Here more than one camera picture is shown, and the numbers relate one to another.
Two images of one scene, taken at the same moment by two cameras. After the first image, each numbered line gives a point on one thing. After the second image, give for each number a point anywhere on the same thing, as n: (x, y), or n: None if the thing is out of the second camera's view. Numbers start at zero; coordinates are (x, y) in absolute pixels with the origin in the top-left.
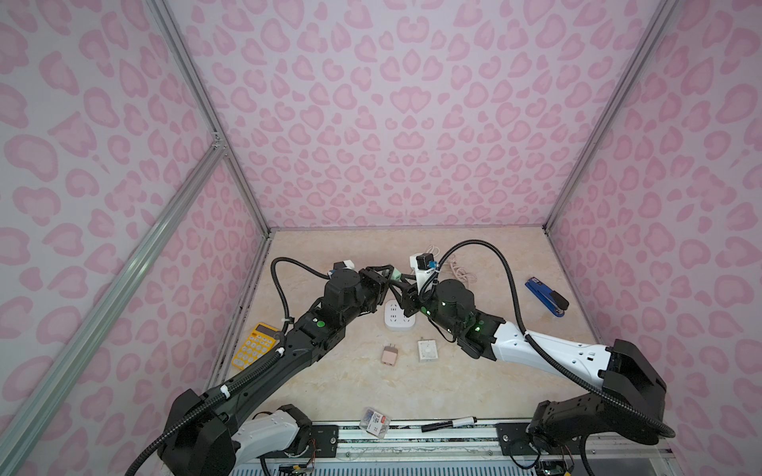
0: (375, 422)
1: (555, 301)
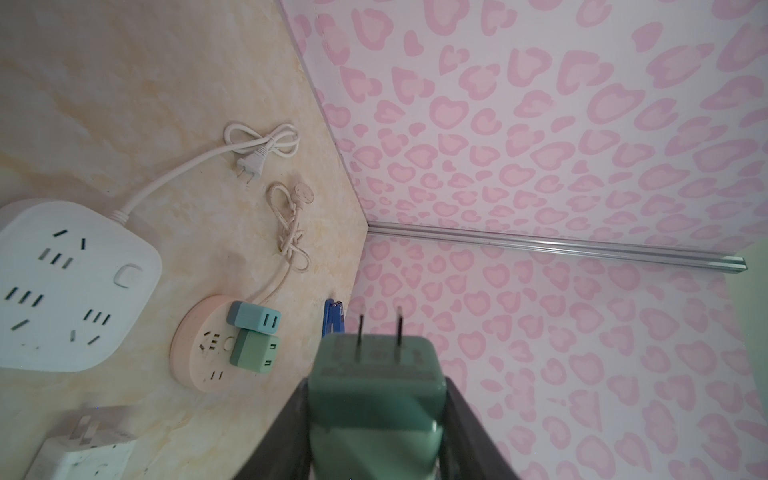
0: None
1: (333, 317)
